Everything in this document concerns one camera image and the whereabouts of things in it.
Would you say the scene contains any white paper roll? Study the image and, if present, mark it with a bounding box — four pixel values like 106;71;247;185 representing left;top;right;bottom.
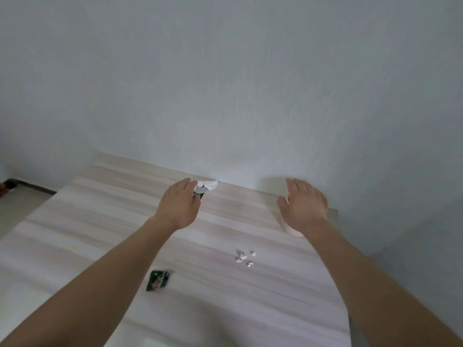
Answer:
279;191;305;238

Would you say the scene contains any person's left forearm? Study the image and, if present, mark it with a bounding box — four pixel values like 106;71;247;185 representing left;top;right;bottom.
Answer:
0;216;178;347

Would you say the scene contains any person's right forearm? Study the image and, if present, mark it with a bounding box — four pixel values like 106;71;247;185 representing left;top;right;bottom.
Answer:
302;218;463;347

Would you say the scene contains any person's left hand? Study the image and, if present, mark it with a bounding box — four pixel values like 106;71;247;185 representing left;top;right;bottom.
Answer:
153;178;202;231

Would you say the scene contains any green black snack packet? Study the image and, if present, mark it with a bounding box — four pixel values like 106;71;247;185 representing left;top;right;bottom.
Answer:
146;270;171;292

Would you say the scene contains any person's right hand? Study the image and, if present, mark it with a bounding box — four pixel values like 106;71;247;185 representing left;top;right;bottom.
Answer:
277;178;329;234

